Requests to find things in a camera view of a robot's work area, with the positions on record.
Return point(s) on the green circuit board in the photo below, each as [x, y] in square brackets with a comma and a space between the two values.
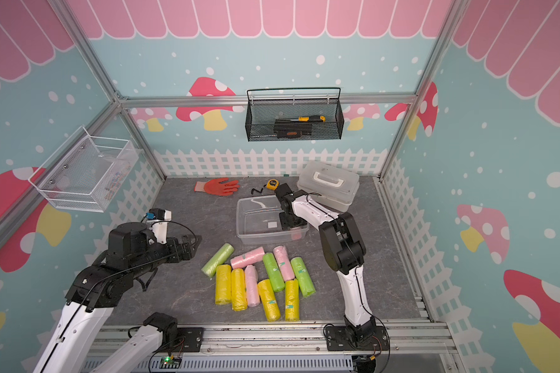
[169, 362]

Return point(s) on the yellow tape measure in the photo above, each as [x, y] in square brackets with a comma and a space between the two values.
[271, 185]

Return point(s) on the white wire basket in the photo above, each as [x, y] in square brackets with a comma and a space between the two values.
[85, 172]

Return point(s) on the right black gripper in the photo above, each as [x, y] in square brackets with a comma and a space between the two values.
[284, 224]

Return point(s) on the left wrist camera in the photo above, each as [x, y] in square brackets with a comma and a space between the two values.
[157, 219]

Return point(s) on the black orange tool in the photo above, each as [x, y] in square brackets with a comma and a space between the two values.
[287, 133]

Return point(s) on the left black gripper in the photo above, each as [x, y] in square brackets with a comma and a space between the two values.
[189, 252]

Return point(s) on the black wire mesh basket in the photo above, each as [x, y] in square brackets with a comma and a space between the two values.
[264, 106]

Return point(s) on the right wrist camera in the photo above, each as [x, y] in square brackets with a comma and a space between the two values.
[282, 191]

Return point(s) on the yellow roll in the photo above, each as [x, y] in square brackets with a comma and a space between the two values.
[223, 284]
[238, 290]
[292, 301]
[267, 297]

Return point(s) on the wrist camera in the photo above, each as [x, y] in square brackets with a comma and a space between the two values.
[157, 219]
[282, 191]

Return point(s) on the clear plastic storage box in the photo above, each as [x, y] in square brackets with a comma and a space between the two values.
[258, 222]

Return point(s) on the yellow black screwdriver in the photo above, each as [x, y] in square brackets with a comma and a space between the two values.
[310, 119]

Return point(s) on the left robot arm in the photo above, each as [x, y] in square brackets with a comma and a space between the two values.
[134, 249]

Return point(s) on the pink roll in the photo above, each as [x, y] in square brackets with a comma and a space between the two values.
[283, 261]
[251, 281]
[249, 258]

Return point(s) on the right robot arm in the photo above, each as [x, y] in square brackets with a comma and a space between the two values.
[344, 252]

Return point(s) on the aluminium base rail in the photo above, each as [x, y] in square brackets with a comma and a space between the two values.
[415, 346]

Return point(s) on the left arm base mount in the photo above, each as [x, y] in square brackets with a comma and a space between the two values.
[173, 337]

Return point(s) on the green roll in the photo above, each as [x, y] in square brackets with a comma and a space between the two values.
[219, 258]
[273, 272]
[302, 275]

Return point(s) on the red work glove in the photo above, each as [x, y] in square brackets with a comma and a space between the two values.
[222, 187]

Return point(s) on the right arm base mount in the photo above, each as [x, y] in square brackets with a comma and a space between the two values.
[345, 338]

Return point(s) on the white lidded tool case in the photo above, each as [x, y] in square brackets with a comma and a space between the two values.
[332, 187]

